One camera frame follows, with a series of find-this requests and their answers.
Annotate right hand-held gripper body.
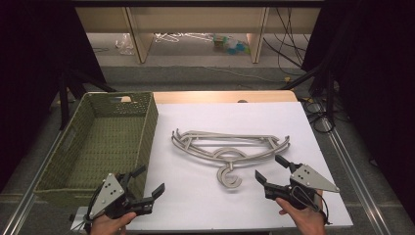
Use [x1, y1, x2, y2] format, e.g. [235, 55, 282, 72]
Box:
[264, 164, 341, 210]

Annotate clear plastic bag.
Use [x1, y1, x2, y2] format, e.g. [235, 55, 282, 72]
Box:
[115, 32, 135, 56]

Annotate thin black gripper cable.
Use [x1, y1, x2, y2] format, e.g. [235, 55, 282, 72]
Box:
[69, 187, 101, 233]

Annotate black metal stand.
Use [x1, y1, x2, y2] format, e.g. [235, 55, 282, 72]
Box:
[58, 68, 116, 131]
[279, 57, 339, 126]

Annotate hanging black cables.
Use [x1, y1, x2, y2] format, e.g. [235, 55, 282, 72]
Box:
[262, 7, 311, 69]

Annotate black curtain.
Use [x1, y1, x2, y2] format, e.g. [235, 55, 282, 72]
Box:
[301, 0, 415, 214]
[0, 0, 107, 192]

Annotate aluminium rail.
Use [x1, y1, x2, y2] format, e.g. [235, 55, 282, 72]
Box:
[320, 117, 394, 235]
[0, 128, 68, 235]

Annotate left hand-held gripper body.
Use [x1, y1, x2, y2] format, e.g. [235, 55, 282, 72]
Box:
[88, 172, 155, 220]

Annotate white board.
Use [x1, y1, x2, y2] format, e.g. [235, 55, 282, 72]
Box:
[126, 101, 354, 232]

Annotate colourful plastic toys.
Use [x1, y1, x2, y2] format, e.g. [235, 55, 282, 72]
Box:
[212, 33, 252, 56]

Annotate white wire hangers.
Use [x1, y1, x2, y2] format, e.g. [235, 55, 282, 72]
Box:
[154, 31, 214, 44]

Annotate person's right hand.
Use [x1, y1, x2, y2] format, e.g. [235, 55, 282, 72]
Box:
[275, 199, 327, 235]

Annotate green woven basket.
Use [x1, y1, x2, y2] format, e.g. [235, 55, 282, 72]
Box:
[33, 91, 160, 208]

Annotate beige wooden shelf unit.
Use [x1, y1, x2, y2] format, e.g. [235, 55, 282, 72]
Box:
[74, 6, 322, 65]

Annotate person's left hand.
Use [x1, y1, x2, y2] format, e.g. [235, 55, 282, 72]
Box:
[89, 211, 137, 235]

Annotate coiled black floor cables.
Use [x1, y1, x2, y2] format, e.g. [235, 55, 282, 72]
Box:
[300, 97, 338, 134]

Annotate pale floor cable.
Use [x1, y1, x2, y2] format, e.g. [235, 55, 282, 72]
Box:
[205, 66, 292, 83]

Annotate grey plastic clothes hanger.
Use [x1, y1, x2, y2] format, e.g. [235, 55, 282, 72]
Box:
[171, 128, 291, 190]
[170, 130, 290, 189]

